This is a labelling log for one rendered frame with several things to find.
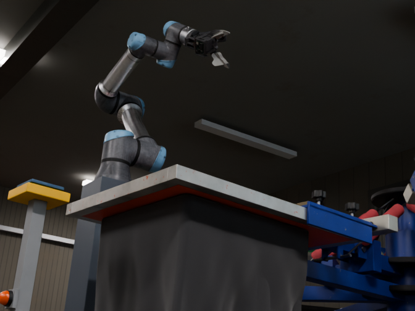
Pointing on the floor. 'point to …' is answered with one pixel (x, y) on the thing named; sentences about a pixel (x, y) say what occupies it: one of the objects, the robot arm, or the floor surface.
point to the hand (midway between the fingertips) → (231, 50)
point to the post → (31, 237)
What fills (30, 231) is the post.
